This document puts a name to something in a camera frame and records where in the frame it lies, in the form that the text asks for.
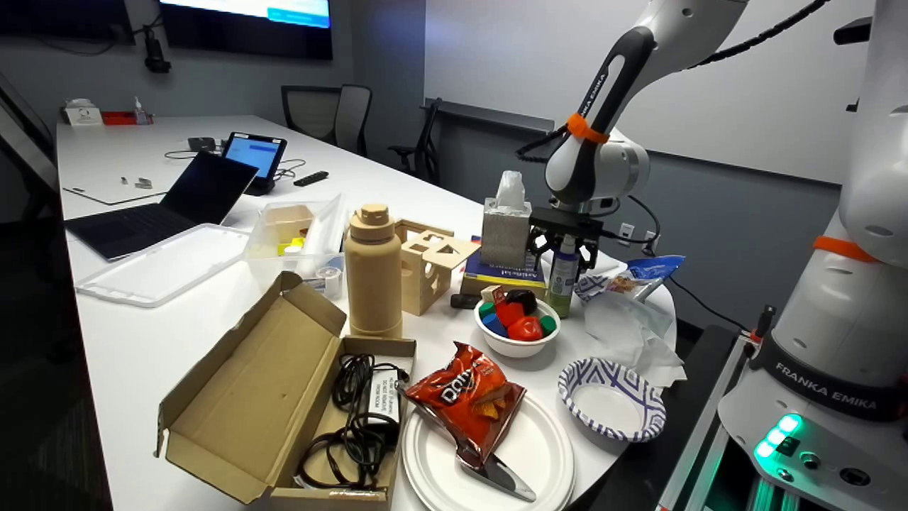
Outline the blue patterned paper bowl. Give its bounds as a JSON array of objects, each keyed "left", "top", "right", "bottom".
[{"left": 560, "top": 358, "right": 668, "bottom": 442}]

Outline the blue snack bag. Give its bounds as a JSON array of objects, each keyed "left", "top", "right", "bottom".
[{"left": 607, "top": 255, "right": 684, "bottom": 300}]

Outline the white bowl of coloured blocks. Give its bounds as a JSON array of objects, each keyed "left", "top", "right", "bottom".
[{"left": 474, "top": 289, "right": 563, "bottom": 358}]

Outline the white paper plate stack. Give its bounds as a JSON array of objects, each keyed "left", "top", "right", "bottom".
[{"left": 400, "top": 397, "right": 573, "bottom": 511}]

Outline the blue and yellow book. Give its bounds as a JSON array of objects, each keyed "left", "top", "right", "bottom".
[{"left": 461, "top": 252, "right": 544, "bottom": 295}]

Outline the open cardboard box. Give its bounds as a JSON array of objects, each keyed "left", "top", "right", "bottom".
[{"left": 156, "top": 272, "right": 417, "bottom": 511}]

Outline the black laptop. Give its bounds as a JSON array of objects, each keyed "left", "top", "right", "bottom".
[{"left": 68, "top": 153, "right": 256, "bottom": 258}]

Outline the clear plastic bag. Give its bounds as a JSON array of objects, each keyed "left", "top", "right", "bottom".
[{"left": 577, "top": 270, "right": 686, "bottom": 388}]

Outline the tan water bottle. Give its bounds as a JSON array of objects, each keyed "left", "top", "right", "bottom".
[{"left": 344, "top": 205, "right": 404, "bottom": 339}]

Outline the wooden shape sorter box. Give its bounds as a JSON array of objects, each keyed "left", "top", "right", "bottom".
[{"left": 396, "top": 219, "right": 476, "bottom": 316}]

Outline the blue spray bottle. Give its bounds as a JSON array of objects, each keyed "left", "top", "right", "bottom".
[{"left": 549, "top": 233, "right": 580, "bottom": 319}]

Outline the white box with red item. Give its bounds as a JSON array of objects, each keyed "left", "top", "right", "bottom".
[{"left": 64, "top": 100, "right": 153, "bottom": 128}]

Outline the grey tissue box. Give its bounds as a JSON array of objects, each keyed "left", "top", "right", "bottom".
[{"left": 481, "top": 171, "right": 533, "bottom": 266}]

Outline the black tablet on stand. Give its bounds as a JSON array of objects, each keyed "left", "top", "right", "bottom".
[{"left": 221, "top": 130, "right": 286, "bottom": 195}]

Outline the black remote control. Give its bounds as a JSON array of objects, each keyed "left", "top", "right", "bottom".
[{"left": 293, "top": 171, "right": 329, "bottom": 188}]

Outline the black office chair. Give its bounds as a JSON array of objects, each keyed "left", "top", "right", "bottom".
[{"left": 282, "top": 84, "right": 373, "bottom": 153}]

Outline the wall television screen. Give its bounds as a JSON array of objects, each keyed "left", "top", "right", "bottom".
[{"left": 160, "top": 0, "right": 332, "bottom": 59}]

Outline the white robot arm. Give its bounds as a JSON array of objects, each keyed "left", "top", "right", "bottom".
[{"left": 543, "top": 0, "right": 908, "bottom": 511}]

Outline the clear plastic container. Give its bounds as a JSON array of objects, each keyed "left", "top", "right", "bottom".
[{"left": 245, "top": 195, "right": 344, "bottom": 299}]

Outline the red Doritos chip bag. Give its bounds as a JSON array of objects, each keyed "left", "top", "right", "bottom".
[{"left": 405, "top": 344, "right": 526, "bottom": 466}]

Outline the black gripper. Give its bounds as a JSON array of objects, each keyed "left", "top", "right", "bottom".
[{"left": 527, "top": 208, "right": 603, "bottom": 276}]

